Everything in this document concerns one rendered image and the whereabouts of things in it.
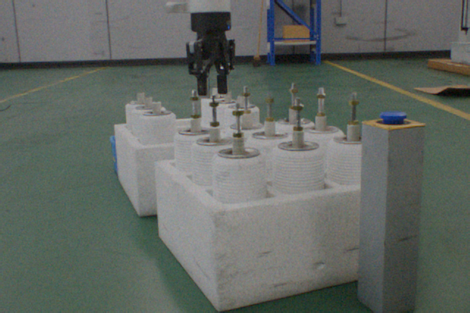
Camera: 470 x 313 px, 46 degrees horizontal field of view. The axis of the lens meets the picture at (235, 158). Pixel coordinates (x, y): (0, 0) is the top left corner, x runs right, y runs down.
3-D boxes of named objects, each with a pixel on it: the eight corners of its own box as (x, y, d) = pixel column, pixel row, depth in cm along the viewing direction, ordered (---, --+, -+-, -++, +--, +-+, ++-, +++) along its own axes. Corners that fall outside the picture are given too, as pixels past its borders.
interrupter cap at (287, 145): (283, 153, 98) (283, 150, 97) (273, 145, 105) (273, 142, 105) (324, 151, 99) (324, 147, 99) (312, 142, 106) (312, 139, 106)
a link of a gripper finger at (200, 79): (199, 67, 102) (200, 95, 103) (190, 68, 100) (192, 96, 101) (206, 67, 101) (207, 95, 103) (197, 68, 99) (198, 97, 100)
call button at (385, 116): (395, 122, 90) (395, 109, 90) (411, 126, 86) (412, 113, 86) (374, 124, 89) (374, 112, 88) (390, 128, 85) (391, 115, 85)
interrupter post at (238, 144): (248, 155, 97) (247, 137, 96) (236, 157, 96) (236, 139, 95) (240, 153, 99) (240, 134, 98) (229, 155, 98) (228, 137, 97)
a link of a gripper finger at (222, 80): (226, 75, 107) (227, 94, 108) (228, 74, 108) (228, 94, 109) (217, 75, 108) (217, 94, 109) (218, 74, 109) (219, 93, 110)
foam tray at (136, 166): (233, 167, 190) (231, 114, 186) (279, 198, 154) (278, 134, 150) (118, 180, 178) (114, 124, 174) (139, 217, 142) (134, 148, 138)
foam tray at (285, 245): (306, 211, 143) (306, 142, 139) (406, 270, 108) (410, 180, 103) (158, 236, 129) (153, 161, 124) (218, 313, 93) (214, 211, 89)
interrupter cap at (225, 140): (231, 148, 104) (231, 144, 104) (192, 147, 105) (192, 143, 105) (237, 139, 111) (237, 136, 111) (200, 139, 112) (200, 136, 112)
